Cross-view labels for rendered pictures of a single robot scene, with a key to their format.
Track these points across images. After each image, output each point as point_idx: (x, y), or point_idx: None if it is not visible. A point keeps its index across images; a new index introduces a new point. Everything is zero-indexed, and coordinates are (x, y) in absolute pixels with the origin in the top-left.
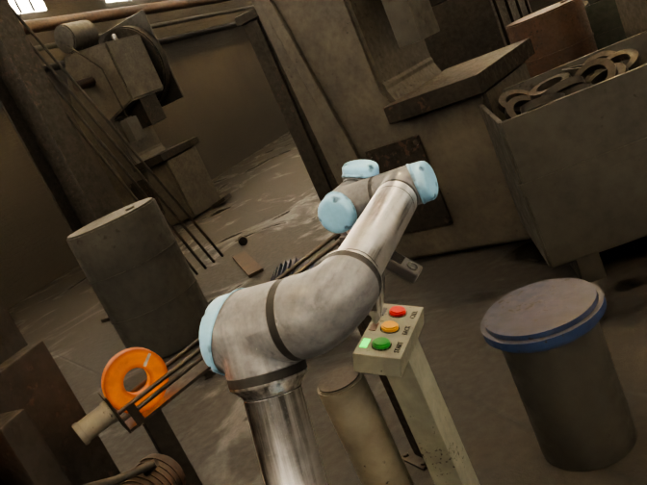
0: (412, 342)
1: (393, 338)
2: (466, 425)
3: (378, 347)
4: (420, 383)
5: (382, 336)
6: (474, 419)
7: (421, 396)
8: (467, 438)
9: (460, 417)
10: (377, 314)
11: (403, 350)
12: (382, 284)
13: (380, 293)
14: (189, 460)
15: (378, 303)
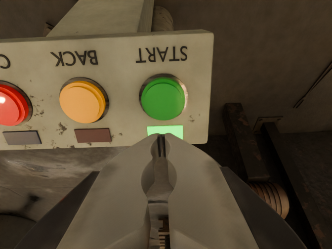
0: (91, 35)
1: (124, 80)
2: (13, 13)
3: (185, 99)
4: (136, 10)
5: (124, 106)
6: (0, 7)
7: (144, 8)
8: (29, 8)
9: (3, 22)
10: (202, 150)
11: (172, 35)
12: (77, 242)
13: (138, 209)
14: None
15: (186, 178)
